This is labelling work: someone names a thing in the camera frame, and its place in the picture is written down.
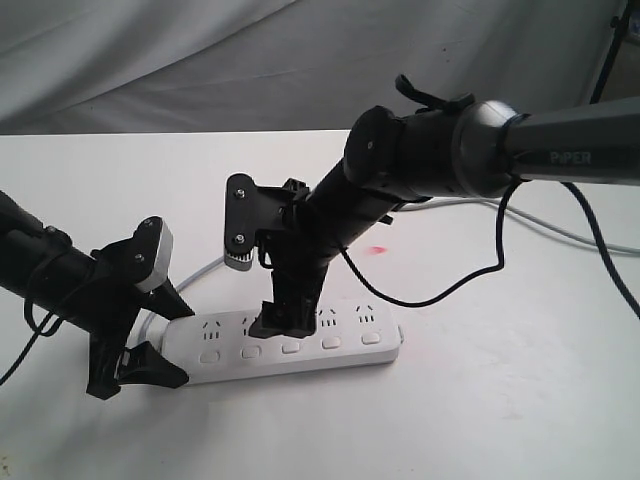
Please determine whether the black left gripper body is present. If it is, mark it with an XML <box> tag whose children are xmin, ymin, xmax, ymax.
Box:
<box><xmin>85</xmin><ymin>239</ymin><xmax>149</xmax><ymax>399</ymax></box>

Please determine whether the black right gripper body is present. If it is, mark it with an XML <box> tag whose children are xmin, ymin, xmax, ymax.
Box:
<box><xmin>254</xmin><ymin>178</ymin><xmax>328</xmax><ymax>320</ymax></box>

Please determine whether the white five-outlet power strip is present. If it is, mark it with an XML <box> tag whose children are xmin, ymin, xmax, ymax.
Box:
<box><xmin>161</xmin><ymin>300</ymin><xmax>404</xmax><ymax>385</ymax></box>

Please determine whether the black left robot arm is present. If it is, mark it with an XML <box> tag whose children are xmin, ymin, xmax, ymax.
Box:
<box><xmin>1</xmin><ymin>195</ymin><xmax>194</xmax><ymax>400</ymax></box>

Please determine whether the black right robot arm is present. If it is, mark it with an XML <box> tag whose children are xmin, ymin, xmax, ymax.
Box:
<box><xmin>249</xmin><ymin>98</ymin><xmax>639</xmax><ymax>338</ymax></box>

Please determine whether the grey backdrop cloth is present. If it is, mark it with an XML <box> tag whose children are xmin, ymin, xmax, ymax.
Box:
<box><xmin>1</xmin><ymin>1</ymin><xmax>623</xmax><ymax>134</ymax></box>

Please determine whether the black tripod stand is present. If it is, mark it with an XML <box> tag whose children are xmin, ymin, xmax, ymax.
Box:
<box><xmin>588</xmin><ymin>0</ymin><xmax>636</xmax><ymax>104</ymax></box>

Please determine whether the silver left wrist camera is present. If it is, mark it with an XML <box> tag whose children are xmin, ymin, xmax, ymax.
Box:
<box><xmin>132</xmin><ymin>216</ymin><xmax>174</xmax><ymax>293</ymax></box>

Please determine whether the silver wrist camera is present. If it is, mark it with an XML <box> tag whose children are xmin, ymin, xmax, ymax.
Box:
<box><xmin>224</xmin><ymin>173</ymin><xmax>260</xmax><ymax>272</ymax></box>
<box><xmin>132</xmin><ymin>216</ymin><xmax>174</xmax><ymax>293</ymax></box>

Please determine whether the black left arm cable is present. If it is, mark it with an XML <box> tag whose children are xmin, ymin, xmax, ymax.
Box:
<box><xmin>0</xmin><ymin>294</ymin><xmax>64</xmax><ymax>386</ymax></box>

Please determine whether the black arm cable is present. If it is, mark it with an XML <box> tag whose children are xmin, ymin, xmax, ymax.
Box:
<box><xmin>0</xmin><ymin>294</ymin><xmax>64</xmax><ymax>386</ymax></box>
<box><xmin>339</xmin><ymin>73</ymin><xmax>640</xmax><ymax>326</ymax></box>

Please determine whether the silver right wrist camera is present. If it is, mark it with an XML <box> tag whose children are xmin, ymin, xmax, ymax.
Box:
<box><xmin>224</xmin><ymin>173</ymin><xmax>260</xmax><ymax>272</ymax></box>

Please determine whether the grey power cord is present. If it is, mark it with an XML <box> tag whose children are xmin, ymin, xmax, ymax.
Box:
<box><xmin>134</xmin><ymin>195</ymin><xmax>640</xmax><ymax>351</ymax></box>

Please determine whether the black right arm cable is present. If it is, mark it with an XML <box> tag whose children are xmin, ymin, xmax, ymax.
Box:
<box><xmin>339</xmin><ymin>73</ymin><xmax>640</xmax><ymax>326</ymax></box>

